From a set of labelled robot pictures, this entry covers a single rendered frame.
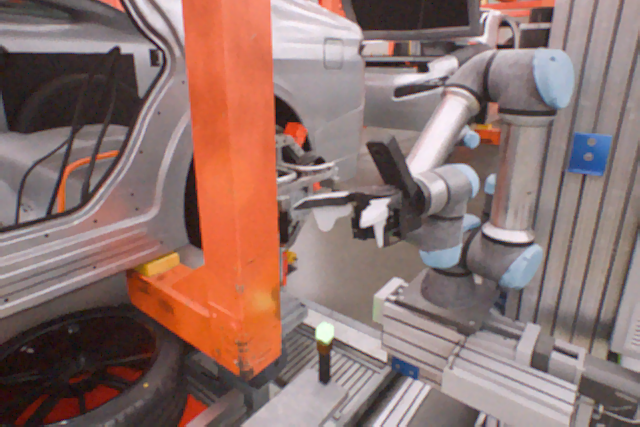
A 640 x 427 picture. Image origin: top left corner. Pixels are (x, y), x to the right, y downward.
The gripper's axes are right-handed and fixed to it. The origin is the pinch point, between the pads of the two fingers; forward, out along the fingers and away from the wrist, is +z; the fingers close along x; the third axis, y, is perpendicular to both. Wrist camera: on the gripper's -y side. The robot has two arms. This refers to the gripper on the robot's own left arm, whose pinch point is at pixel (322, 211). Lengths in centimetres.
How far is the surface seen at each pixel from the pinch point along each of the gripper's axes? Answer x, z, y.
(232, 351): 61, -9, 55
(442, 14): 231, -363, -99
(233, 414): 68, -9, 82
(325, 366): 48, -33, 65
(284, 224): 82, -45, 28
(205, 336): 74, -6, 55
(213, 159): 55, -9, -3
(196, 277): 77, -7, 35
